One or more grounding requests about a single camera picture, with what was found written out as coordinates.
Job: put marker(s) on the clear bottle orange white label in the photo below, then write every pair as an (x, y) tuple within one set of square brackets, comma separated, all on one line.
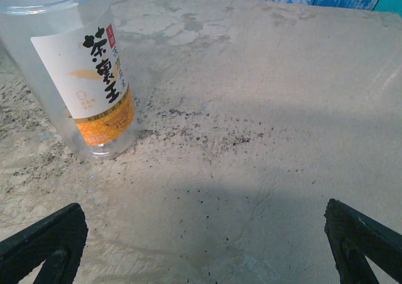
[(63, 76)]

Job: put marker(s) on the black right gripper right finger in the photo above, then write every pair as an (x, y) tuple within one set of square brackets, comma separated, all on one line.
[(345, 227)]

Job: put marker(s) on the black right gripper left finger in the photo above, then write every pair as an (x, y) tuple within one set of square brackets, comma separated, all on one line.
[(37, 233)]

